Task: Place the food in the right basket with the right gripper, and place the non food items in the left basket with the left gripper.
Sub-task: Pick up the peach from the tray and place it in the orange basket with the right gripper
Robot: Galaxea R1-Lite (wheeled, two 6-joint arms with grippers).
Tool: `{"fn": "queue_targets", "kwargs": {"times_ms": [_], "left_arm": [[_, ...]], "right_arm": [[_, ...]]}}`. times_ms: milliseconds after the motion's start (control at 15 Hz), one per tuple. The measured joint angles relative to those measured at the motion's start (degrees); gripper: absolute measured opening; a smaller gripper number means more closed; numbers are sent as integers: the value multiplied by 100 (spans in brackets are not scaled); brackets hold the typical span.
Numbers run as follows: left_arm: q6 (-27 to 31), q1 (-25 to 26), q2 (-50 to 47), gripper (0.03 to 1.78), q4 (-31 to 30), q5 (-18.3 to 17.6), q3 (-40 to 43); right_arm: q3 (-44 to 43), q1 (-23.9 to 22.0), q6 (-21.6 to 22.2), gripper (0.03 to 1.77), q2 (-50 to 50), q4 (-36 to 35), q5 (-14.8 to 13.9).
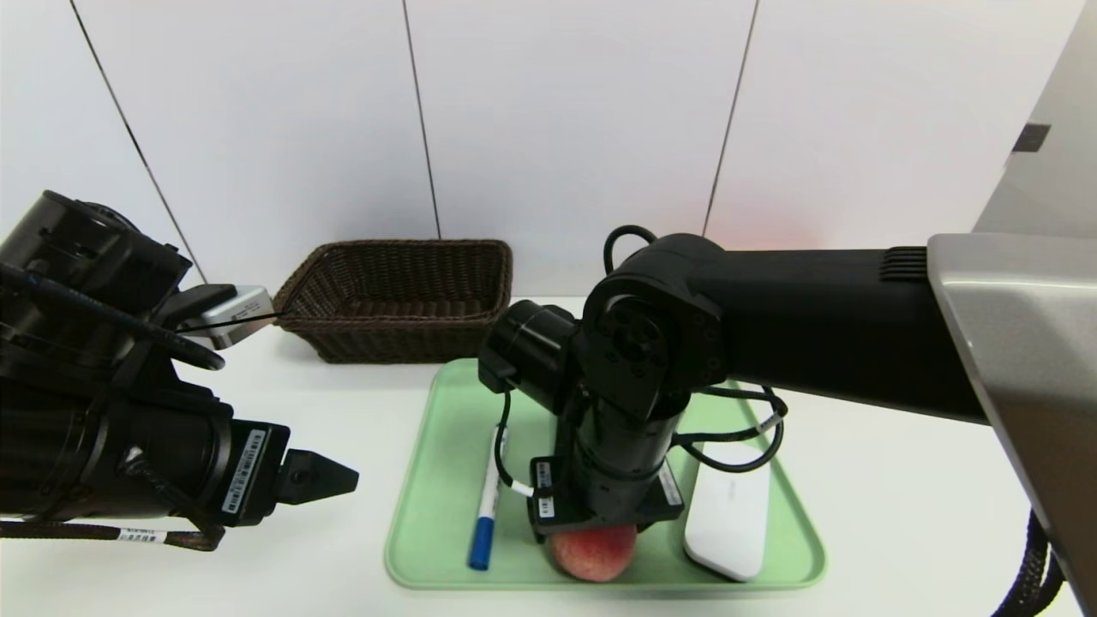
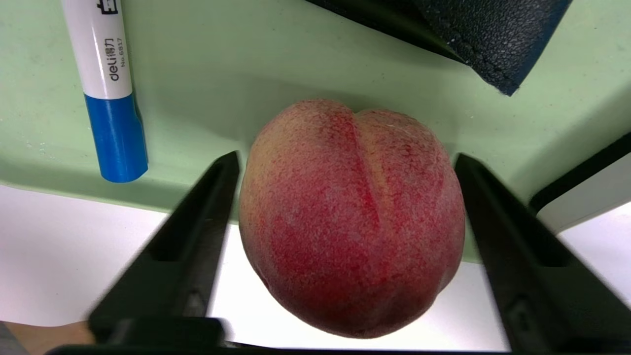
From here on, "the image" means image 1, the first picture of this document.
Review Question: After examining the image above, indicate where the thin black zip tie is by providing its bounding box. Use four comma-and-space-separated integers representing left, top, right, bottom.
176, 311, 303, 333

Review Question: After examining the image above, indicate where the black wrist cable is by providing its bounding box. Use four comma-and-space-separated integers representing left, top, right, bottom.
671, 384, 789, 475
0, 261, 226, 372

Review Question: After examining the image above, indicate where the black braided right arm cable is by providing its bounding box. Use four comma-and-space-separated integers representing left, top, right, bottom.
992, 510, 1066, 617

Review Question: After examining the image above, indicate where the blue capped whiteboard marker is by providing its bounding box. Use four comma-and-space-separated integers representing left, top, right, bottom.
468, 426, 508, 572

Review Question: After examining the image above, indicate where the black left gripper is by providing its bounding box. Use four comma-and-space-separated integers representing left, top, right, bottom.
114, 400, 360, 528

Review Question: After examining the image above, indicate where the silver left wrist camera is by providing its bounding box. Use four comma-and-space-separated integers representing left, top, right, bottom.
176, 283, 275, 350

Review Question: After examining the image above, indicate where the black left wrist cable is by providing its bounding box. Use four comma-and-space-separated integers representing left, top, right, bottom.
0, 261, 226, 372

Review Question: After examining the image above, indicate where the red peach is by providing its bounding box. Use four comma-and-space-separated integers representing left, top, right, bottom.
548, 524, 639, 584

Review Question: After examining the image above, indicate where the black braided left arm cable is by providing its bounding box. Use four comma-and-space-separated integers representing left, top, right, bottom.
0, 514, 228, 554

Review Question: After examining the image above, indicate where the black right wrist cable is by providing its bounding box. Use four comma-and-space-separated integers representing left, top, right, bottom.
671, 384, 789, 475

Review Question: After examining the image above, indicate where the dark brown wicker basket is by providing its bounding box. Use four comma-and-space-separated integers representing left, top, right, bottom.
273, 239, 513, 364

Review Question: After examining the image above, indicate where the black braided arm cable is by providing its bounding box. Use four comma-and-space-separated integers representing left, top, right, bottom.
992, 510, 1066, 617
0, 514, 228, 554

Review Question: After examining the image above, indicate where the white rounded power bank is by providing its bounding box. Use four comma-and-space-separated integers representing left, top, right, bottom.
683, 463, 772, 583

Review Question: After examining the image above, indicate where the light green plastic tray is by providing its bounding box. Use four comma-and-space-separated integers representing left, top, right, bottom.
384, 357, 828, 590

